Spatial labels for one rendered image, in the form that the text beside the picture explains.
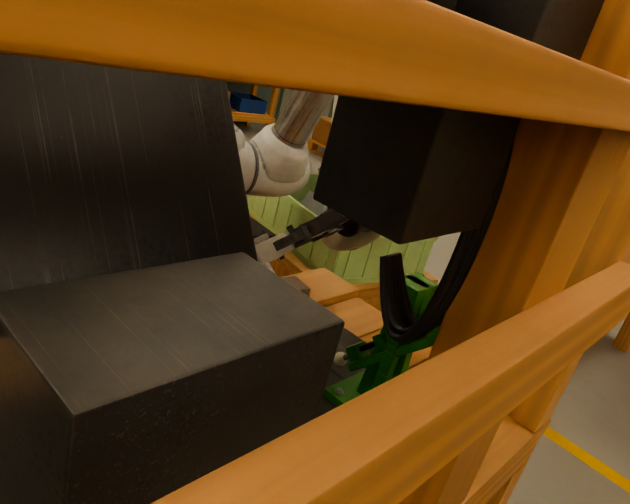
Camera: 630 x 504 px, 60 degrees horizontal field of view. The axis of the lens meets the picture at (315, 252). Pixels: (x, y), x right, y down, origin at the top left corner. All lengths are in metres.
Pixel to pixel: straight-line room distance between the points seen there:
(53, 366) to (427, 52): 0.36
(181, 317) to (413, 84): 0.37
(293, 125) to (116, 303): 1.06
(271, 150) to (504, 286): 0.99
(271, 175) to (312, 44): 1.40
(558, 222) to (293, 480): 0.43
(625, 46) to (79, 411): 0.59
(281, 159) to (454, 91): 1.31
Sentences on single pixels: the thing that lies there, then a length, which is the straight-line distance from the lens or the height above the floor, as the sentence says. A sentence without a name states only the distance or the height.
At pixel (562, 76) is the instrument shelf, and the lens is 0.38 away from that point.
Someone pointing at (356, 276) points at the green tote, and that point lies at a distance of 1.78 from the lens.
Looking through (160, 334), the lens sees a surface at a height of 1.24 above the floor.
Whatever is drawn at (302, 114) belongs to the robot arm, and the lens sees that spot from 1.52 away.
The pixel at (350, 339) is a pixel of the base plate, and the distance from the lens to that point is 1.26.
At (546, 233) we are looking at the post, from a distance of 0.67.
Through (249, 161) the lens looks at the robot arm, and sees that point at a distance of 1.55.
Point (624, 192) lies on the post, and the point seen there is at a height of 1.38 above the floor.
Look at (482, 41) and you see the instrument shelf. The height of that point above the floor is 1.53.
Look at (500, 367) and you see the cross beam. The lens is 0.55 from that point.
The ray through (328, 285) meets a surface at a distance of 1.47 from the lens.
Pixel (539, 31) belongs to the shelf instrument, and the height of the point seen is 1.56.
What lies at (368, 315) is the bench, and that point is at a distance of 1.43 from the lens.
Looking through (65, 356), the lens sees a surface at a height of 1.24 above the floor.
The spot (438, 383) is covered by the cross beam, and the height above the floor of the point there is 1.28.
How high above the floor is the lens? 1.52
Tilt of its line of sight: 22 degrees down
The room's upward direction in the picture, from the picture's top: 15 degrees clockwise
